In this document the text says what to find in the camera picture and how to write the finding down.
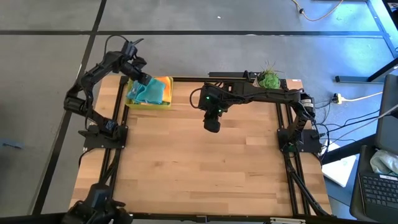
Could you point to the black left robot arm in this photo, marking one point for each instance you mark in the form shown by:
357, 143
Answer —
90, 81

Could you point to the teal microfiber towel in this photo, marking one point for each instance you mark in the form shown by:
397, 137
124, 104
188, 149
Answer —
152, 91

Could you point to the black desk leg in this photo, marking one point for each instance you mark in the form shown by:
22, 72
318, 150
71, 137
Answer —
382, 71

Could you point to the succulent in triangle-patterned pot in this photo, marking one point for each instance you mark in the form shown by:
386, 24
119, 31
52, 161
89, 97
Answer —
269, 79

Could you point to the black camera rig rail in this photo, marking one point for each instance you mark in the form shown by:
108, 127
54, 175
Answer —
217, 217

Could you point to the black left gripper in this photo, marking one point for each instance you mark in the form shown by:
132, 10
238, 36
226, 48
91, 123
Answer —
135, 68

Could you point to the white crumpled cloth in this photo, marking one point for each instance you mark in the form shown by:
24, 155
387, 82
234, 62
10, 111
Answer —
384, 161

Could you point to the yellow plastic bin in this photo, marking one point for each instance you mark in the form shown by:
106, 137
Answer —
149, 106

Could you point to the dark grey laptop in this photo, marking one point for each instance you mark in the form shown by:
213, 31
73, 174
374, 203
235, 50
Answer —
379, 189

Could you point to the yellow power strip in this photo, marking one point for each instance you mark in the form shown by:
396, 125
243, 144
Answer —
338, 99

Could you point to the orange microfiber towel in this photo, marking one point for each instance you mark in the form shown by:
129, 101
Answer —
168, 88

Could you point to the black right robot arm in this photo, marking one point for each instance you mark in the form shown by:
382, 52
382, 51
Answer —
273, 96

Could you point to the white flat box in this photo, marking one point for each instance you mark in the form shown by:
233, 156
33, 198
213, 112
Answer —
339, 171

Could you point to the black bar bracket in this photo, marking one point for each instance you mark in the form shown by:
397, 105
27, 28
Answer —
231, 74

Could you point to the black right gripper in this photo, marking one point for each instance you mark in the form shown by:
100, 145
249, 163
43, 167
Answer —
213, 101

